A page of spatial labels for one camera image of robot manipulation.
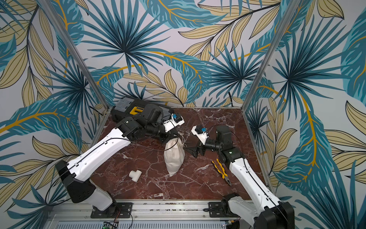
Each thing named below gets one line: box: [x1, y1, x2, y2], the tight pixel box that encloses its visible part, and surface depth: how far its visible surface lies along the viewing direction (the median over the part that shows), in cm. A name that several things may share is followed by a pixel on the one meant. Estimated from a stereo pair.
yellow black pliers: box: [211, 158, 233, 187], surface depth 87 cm
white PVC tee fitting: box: [128, 169, 143, 183], surface depth 85 cm
